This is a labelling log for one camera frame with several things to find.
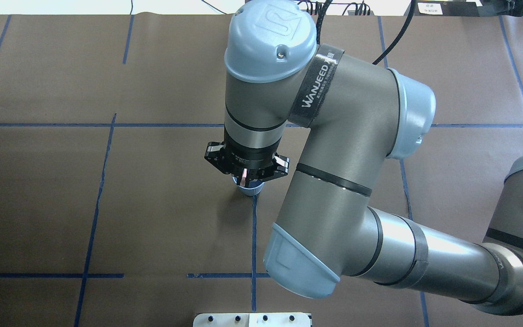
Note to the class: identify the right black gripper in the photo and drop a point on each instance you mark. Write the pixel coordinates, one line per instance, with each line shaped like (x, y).
(247, 158)

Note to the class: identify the blue ribbed plastic cup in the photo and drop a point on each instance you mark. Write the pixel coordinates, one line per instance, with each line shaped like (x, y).
(254, 188)

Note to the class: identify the pink chopstick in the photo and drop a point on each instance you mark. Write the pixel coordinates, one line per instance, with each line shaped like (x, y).
(244, 179)

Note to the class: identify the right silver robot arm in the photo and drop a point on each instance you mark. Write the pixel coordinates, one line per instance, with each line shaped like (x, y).
(359, 114)

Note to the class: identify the black box with white label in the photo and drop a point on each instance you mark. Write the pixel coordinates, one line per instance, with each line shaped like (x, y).
(449, 8)

